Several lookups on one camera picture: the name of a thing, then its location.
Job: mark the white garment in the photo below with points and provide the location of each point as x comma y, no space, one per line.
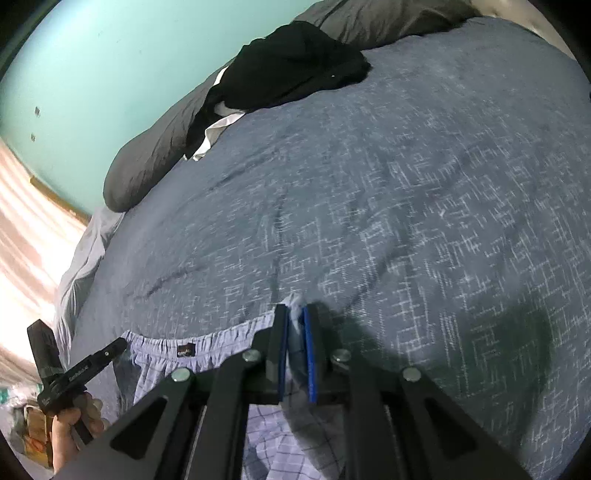
217,127

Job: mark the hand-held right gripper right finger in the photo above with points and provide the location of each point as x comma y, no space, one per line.
308,355

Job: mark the pink curtain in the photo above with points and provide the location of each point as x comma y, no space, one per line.
32,258

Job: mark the wooden window frame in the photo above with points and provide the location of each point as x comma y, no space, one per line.
60,203

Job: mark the light grey duvet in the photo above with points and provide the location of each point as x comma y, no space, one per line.
78,277

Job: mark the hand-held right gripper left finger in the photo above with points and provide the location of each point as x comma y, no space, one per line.
282,350

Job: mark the yellow orange box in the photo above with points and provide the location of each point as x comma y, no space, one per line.
34,429

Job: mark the dark grey long pillow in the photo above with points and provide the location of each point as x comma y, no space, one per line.
138,170

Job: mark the blue patterned bed sheet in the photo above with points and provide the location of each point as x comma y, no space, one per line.
415,184

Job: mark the blue plaid boxer shorts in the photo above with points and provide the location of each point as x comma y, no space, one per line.
152,360

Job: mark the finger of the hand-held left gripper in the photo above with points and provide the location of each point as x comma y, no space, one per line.
108,350

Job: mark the person's left hand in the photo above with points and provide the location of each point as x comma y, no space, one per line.
64,438

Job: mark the black garment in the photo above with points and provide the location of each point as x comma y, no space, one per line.
295,64

